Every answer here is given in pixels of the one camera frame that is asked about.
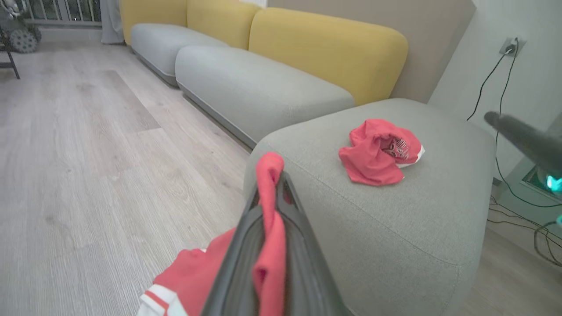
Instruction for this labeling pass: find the black power cable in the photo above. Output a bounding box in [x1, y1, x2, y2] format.
[494, 39, 562, 208]
[466, 49, 512, 122]

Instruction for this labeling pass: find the red jersey with printed logo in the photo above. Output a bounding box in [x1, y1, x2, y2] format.
[338, 118, 425, 187]

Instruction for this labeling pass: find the black metal stand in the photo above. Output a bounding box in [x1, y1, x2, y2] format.
[0, 37, 21, 80]

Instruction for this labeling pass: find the wall power outlet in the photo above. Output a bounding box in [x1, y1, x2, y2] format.
[499, 37, 527, 58]

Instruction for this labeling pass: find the grey curtain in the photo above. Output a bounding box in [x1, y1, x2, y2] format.
[100, 0, 126, 45]

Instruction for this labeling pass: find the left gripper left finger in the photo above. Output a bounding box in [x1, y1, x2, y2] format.
[201, 188, 264, 316]

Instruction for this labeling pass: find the grey sofa seat cushion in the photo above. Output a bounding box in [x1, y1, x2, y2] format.
[175, 45, 356, 149]
[130, 23, 230, 87]

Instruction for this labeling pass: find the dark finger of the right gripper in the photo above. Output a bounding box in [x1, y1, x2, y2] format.
[483, 111, 562, 176]

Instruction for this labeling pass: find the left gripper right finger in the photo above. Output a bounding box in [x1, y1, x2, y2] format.
[274, 172, 353, 316]

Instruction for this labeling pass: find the robot cart with perforated wheel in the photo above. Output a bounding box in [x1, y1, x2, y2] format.
[0, 0, 43, 54]

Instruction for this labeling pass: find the grey ottoman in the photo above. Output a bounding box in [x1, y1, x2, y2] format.
[243, 97, 497, 316]

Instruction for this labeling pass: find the red garment with white stripes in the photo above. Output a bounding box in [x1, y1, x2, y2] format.
[137, 151, 287, 316]

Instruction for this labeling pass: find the black floor cable bundle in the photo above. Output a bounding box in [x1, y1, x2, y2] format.
[486, 195, 562, 267]

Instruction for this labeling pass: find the yellow sofa back cushion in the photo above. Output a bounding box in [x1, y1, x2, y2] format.
[248, 7, 409, 107]
[186, 0, 263, 50]
[119, 0, 188, 45]

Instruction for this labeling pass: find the grey device with teal lights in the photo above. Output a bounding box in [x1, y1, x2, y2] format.
[495, 113, 562, 229]

